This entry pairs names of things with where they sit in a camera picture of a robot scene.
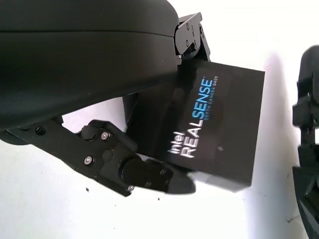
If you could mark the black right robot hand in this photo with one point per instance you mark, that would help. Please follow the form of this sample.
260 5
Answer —
310 124

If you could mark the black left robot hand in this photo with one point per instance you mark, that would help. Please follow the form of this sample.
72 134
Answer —
74 62

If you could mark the black RealSense box lid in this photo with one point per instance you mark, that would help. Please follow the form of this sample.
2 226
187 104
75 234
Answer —
231 124

